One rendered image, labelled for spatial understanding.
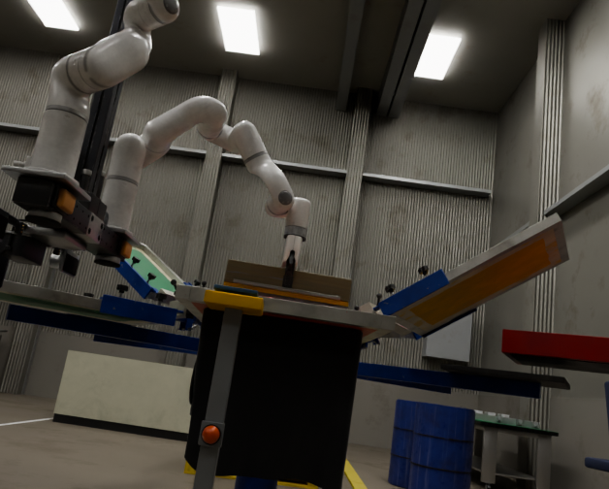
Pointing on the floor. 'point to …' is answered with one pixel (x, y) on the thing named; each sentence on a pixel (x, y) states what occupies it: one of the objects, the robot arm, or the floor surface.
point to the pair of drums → (432, 446)
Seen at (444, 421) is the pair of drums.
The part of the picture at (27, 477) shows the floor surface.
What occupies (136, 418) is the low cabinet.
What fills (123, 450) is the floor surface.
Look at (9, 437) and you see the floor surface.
